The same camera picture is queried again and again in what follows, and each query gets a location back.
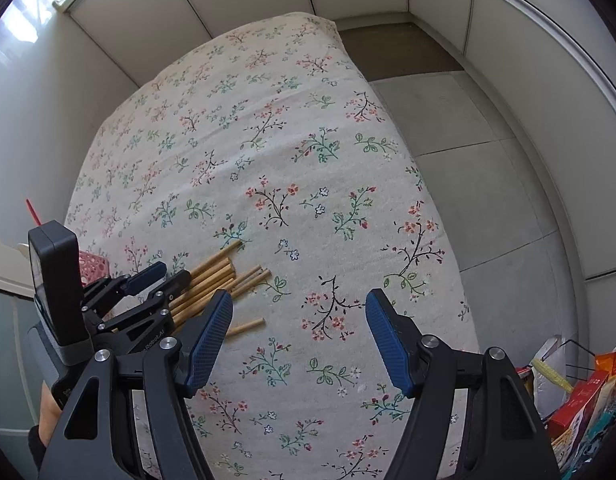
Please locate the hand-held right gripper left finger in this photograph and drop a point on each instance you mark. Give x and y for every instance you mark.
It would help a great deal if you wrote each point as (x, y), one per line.
(210, 340)

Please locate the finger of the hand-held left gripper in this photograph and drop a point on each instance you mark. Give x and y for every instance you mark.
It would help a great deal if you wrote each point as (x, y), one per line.
(175, 285)
(145, 275)

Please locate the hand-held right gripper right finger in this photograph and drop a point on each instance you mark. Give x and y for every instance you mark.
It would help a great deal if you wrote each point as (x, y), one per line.
(387, 340)

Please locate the pile of wooden chopsticks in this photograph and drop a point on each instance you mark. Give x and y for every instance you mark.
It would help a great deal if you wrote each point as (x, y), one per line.
(213, 272)

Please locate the teal printed package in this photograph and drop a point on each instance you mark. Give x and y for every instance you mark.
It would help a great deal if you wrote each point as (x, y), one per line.
(600, 425)

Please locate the brown floor mat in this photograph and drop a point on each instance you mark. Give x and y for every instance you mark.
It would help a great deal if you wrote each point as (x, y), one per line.
(397, 50)

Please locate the yellow corn cob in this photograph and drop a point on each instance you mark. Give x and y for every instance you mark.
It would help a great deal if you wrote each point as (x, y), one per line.
(552, 374)

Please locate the pink plastic utensil holder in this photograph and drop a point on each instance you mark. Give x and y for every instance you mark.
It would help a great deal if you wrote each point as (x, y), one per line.
(94, 266)

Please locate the orange snack packet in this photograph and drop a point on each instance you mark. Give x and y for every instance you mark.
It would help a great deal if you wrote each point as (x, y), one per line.
(612, 357)

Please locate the frosted glass door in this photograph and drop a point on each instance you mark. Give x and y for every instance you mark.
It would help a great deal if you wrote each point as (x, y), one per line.
(8, 360)

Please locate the white paper bag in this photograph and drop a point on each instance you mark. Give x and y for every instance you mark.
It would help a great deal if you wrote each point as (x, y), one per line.
(547, 385)

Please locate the red chopstick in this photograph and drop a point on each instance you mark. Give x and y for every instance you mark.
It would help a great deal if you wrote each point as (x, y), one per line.
(33, 212)

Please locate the red cardboard box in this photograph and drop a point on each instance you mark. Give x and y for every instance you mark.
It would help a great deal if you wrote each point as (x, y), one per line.
(577, 405)

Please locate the floral tablecloth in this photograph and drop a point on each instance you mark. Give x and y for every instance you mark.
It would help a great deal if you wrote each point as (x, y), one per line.
(288, 110)

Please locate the person's left forearm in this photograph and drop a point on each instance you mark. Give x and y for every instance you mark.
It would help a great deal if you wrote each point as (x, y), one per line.
(50, 412)

